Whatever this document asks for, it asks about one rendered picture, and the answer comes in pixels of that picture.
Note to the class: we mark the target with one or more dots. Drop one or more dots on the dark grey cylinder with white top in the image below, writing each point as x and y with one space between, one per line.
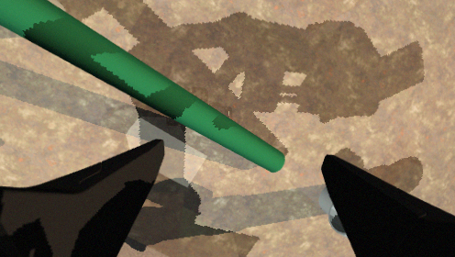
324 200

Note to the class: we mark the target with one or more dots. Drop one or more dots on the grey cup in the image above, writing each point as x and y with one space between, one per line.
335 222

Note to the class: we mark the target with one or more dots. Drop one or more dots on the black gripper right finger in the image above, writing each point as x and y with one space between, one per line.
382 220

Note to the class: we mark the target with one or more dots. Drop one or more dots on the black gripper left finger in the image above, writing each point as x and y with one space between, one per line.
88 213

